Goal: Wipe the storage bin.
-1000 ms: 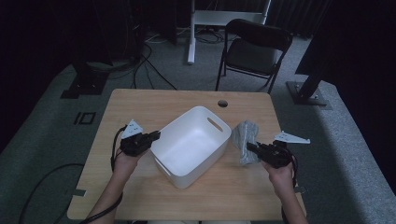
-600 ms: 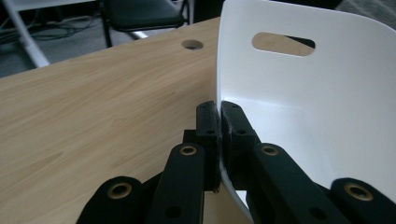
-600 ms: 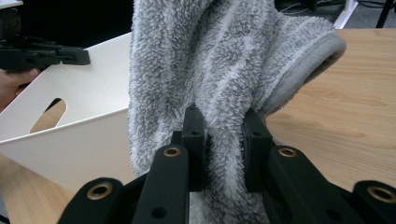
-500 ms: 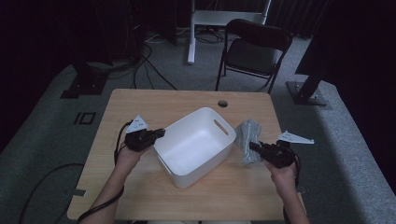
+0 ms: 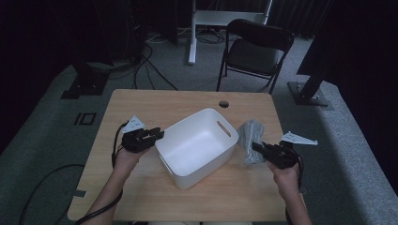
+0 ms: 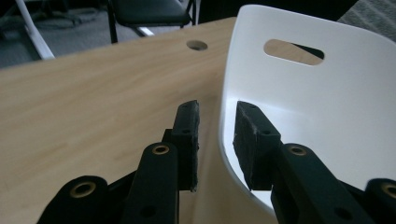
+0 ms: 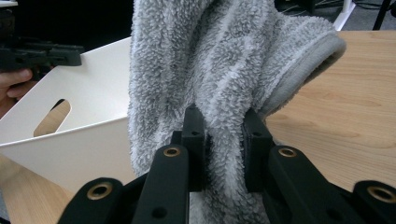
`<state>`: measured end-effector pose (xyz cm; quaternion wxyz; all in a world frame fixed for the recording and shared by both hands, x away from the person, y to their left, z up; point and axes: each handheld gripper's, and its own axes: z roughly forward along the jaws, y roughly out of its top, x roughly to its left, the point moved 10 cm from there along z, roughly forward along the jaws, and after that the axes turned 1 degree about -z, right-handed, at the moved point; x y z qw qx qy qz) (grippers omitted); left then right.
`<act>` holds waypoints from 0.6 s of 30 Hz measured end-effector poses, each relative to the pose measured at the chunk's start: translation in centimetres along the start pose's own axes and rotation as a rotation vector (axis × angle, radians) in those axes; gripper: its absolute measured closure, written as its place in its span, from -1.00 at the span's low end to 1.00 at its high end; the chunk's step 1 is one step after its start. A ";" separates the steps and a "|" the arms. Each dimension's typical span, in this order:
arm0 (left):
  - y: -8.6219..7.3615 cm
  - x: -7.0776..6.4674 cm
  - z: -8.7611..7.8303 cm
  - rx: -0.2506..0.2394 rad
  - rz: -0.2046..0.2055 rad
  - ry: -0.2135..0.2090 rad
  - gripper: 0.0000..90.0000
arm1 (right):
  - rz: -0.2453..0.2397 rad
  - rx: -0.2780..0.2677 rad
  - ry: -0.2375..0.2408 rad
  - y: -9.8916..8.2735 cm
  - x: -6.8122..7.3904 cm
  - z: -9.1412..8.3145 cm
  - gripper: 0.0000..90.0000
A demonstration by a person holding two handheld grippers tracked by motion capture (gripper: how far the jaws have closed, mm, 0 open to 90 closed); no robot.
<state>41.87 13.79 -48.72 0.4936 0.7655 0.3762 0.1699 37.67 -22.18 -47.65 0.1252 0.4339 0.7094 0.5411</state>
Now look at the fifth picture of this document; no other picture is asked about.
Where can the black folding chair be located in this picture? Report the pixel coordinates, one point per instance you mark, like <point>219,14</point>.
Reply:
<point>253,56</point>

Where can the dark equipment rack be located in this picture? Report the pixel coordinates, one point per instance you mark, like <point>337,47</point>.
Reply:
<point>136,31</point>

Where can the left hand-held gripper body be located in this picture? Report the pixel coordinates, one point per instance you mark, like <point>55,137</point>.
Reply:
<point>136,143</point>

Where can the dark curtain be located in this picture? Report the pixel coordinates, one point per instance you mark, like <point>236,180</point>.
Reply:
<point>300,15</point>

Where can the person's right hand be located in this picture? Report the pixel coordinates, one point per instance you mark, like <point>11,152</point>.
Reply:
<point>286,181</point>

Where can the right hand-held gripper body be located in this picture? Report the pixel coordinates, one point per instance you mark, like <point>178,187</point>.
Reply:
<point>280,156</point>

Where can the black metal stand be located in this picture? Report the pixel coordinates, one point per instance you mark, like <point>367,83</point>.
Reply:
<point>308,93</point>
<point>84,84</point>

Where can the grey tape strip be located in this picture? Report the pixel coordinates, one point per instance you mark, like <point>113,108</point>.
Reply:
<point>79,193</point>

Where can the white plastic bin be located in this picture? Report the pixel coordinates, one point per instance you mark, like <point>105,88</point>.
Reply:
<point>197,146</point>

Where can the white metal desk frame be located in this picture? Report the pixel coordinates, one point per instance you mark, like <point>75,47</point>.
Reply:
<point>219,17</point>

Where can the person's left hand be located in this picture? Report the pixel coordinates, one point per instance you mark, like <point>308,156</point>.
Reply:
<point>128,161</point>

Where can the grey knitted cloth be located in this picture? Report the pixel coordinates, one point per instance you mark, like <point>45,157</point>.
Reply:
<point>248,134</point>

